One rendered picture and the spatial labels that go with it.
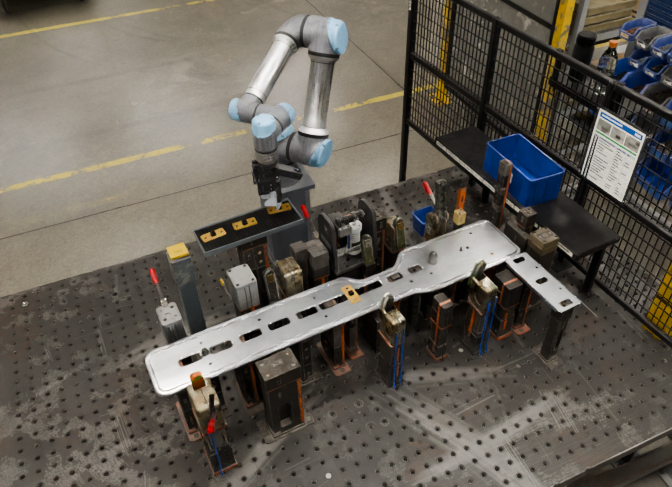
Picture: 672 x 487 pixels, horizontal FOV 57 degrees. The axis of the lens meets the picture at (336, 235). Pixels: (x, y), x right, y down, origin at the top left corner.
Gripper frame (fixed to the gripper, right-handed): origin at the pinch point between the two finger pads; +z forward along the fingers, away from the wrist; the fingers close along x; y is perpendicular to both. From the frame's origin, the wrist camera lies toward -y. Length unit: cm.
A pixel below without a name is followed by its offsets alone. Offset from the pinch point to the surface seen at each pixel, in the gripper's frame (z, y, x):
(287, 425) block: 47, 17, 56
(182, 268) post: 11.0, 37.4, 7.7
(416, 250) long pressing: 21, -46, 19
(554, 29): 15, -202, -117
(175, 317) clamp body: 15, 43, 25
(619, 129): -20, -117, 29
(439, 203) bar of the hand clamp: 8, -58, 12
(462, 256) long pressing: 21, -60, 29
